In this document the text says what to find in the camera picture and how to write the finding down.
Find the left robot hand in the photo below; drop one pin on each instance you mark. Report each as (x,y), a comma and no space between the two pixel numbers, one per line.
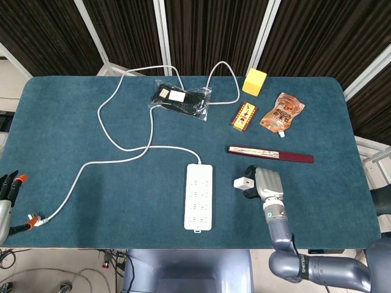
(4,213)

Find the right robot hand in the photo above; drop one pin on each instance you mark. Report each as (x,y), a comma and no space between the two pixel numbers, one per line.
(268,183)

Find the small white plug adapter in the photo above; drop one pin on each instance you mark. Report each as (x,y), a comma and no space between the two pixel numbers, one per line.
(241,183)

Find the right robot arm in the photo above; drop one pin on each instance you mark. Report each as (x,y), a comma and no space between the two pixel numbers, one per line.
(281,232)

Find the white power strip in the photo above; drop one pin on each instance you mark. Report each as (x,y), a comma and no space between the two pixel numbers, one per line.
(198,198)

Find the dark red long box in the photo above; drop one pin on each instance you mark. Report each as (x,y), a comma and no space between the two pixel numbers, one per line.
(293,157)

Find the orange spout pouch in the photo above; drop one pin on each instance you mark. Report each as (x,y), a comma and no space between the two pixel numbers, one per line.
(281,114)

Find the red and yellow small box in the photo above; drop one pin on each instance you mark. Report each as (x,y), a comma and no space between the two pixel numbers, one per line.
(244,117)

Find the teal table mat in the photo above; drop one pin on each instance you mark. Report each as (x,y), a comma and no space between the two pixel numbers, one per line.
(91,183)

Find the yellow foam cube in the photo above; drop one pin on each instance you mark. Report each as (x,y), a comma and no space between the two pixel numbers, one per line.
(253,84)

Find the white metal rack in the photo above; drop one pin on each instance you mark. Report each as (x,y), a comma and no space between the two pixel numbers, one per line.
(374,152)

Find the red floor button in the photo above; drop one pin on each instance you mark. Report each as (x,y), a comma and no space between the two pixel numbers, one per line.
(106,262)

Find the black item in clear bag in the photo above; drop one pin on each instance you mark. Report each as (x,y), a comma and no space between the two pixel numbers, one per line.
(183,103)

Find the blue-grey robot torso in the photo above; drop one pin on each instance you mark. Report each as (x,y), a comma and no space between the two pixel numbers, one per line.
(186,271)

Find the white partition frame post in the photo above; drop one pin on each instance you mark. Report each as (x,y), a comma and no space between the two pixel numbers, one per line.
(163,36)
(94,33)
(366,73)
(15,61)
(265,33)

